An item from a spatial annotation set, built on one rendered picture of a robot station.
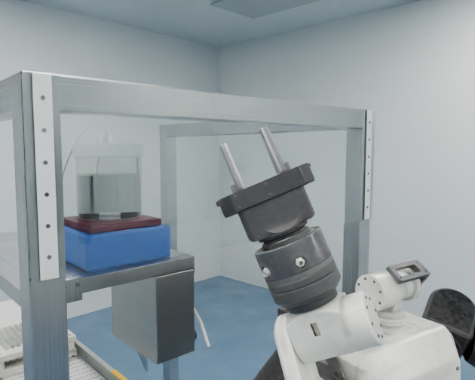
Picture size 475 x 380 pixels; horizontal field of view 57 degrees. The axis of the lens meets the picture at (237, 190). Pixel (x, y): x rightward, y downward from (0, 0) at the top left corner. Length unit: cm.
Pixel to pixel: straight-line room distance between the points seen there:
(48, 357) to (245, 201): 49
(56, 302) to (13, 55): 364
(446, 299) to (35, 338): 81
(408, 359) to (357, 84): 379
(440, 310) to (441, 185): 312
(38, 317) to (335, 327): 51
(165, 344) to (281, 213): 60
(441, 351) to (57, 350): 68
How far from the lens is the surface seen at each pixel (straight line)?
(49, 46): 449
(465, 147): 405
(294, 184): 52
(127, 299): 113
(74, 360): 163
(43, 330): 85
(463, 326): 103
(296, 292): 52
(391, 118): 428
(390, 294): 83
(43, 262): 80
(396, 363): 83
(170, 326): 105
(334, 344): 55
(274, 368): 75
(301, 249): 51
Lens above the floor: 162
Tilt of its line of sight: 5 degrees down
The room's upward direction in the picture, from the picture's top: straight up
